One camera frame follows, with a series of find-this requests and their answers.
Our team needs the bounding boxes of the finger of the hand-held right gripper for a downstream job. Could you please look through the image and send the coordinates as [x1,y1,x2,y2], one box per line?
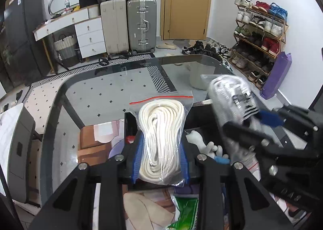
[222,121,285,160]
[257,105,321,139]

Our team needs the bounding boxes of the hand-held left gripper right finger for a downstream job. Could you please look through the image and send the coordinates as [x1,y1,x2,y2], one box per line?
[179,141,294,230]

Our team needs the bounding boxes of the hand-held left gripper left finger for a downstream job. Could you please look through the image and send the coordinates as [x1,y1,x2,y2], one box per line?
[28,133,145,230]

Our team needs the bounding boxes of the white plush toy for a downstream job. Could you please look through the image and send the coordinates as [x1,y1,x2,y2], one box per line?
[186,130,231,165]

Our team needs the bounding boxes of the clear bag of white rope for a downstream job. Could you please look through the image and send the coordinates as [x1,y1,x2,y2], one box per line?
[129,91,194,186]

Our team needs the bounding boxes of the logo bag of white laces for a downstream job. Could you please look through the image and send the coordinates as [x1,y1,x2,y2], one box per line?
[200,74,260,162]

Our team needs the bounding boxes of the white packet with red edge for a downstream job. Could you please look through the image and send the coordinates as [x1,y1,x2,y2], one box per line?
[243,159,261,181]

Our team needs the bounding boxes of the black box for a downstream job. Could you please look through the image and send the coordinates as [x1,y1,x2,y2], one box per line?
[124,101,255,190]

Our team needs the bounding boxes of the purple folded mat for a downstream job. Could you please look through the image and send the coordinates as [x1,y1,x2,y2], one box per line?
[260,51,293,99]

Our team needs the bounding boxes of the large green packet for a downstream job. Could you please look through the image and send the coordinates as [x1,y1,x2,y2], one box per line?
[165,195,200,230]

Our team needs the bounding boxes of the wooden shoe rack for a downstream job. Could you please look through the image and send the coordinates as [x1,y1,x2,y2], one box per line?
[230,5,289,90]

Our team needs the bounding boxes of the pale round bin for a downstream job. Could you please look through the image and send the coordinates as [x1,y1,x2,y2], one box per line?
[188,61,217,90]

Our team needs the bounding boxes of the glass table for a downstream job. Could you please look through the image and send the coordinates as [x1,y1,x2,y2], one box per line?
[42,54,301,220]

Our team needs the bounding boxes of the shoe rack with shoes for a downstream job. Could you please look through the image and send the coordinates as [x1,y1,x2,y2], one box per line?
[231,0,288,89]

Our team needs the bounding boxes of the scattered shoes group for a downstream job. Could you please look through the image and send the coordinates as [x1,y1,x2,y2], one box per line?
[182,39,233,69]

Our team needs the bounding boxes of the flat beige slippers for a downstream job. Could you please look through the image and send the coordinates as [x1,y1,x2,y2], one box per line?
[156,42,177,50]

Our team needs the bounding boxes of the white marble top cabinet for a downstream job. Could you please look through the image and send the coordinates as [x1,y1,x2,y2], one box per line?
[0,102,36,205]

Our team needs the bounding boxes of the white wicker basket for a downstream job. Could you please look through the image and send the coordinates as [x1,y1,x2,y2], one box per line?
[53,33,80,67]

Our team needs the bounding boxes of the silver suitcase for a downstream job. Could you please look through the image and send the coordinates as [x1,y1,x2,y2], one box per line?
[127,0,157,54]

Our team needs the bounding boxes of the beige suitcase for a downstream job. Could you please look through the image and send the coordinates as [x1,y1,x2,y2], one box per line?
[100,0,130,55]

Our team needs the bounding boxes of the wooden door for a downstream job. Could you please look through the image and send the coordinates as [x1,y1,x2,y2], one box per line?
[160,0,214,41]

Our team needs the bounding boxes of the white desk with drawers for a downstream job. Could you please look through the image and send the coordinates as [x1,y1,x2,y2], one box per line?
[33,4,108,74]

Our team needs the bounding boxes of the dark grey fridge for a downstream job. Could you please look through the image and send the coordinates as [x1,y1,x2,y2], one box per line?
[3,0,52,86]

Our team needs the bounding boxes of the oval chrome frame mirror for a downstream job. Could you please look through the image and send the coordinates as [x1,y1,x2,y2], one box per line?
[48,0,84,16]

